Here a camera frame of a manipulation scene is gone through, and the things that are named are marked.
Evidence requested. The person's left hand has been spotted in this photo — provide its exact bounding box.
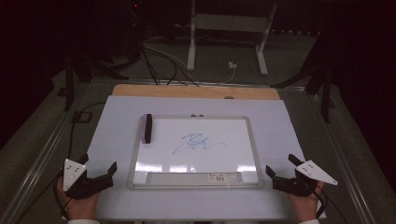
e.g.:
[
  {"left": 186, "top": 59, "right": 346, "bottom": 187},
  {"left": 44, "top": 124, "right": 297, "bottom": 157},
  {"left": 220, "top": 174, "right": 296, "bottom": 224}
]
[{"left": 57, "top": 186, "right": 101, "bottom": 221}]

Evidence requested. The silver framed whiteboard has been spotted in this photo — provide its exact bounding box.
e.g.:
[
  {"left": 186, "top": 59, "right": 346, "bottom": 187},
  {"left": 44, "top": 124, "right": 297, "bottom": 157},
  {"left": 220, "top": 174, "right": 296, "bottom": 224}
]
[{"left": 126, "top": 115, "right": 264, "bottom": 190}]

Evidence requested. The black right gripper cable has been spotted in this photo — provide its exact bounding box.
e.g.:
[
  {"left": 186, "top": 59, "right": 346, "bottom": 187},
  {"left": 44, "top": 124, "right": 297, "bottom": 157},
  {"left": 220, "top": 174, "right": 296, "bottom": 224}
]
[{"left": 310, "top": 185, "right": 348, "bottom": 224}]

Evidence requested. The white metal stand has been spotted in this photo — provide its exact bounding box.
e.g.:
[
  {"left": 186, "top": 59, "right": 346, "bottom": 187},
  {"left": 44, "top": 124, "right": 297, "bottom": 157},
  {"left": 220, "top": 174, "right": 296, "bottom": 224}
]
[{"left": 186, "top": 0, "right": 278, "bottom": 77}]

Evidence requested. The bundle of floor cables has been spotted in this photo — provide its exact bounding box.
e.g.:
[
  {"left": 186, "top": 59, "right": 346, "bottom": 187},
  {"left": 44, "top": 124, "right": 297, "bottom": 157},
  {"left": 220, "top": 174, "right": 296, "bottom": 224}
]
[{"left": 140, "top": 38, "right": 201, "bottom": 88}]

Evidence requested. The black tripod stand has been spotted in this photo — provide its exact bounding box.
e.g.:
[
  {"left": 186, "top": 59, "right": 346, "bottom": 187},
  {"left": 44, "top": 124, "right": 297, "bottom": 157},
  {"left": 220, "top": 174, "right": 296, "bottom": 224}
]
[
  {"left": 270, "top": 60, "right": 336, "bottom": 124},
  {"left": 57, "top": 50, "right": 129, "bottom": 112}
]

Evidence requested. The purple and black eraser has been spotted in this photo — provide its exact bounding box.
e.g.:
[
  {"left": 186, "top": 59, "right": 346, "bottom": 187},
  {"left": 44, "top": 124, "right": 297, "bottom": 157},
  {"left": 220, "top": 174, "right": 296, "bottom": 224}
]
[{"left": 141, "top": 113, "right": 154, "bottom": 145}]

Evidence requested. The white plug with cable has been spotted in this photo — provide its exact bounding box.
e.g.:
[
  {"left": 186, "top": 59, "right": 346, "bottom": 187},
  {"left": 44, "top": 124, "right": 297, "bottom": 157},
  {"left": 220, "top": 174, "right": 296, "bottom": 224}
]
[{"left": 199, "top": 61, "right": 238, "bottom": 86}]

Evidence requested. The dark equipment rack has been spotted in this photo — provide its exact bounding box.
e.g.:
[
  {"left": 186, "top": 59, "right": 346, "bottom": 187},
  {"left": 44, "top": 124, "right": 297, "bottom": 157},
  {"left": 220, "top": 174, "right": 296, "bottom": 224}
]
[{"left": 122, "top": 0, "right": 148, "bottom": 64}]

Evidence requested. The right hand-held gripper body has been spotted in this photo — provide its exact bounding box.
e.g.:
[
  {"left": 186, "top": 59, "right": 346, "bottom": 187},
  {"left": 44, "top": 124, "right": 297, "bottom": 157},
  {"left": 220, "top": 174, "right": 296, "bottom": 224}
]
[{"left": 284, "top": 160, "right": 339, "bottom": 198}]

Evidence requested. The person's right hand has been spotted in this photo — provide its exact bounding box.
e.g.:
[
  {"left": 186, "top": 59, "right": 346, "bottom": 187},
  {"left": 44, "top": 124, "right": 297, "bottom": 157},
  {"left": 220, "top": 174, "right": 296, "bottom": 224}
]
[{"left": 288, "top": 182, "right": 326, "bottom": 222}]

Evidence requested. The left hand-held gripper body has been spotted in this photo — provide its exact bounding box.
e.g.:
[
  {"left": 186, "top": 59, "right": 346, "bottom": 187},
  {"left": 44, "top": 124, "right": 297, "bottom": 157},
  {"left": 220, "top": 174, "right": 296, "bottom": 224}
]
[{"left": 63, "top": 159, "right": 101, "bottom": 200}]

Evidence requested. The white table cover sheet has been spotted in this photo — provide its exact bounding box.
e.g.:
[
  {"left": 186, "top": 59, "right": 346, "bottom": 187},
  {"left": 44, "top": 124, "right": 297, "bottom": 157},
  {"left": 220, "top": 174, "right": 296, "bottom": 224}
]
[{"left": 86, "top": 94, "right": 327, "bottom": 222}]

